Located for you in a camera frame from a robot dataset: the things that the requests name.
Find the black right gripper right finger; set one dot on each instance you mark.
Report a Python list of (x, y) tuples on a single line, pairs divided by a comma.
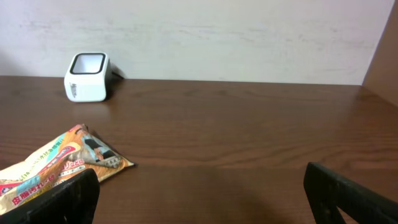
[(329, 193)]

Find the yellow snack bag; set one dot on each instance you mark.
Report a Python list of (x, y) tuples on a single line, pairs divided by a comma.
[(54, 163)]

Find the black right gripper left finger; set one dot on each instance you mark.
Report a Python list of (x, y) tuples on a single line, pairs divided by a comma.
[(73, 202)]

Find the white barcode scanner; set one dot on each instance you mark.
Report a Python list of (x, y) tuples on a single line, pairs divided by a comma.
[(87, 77)]

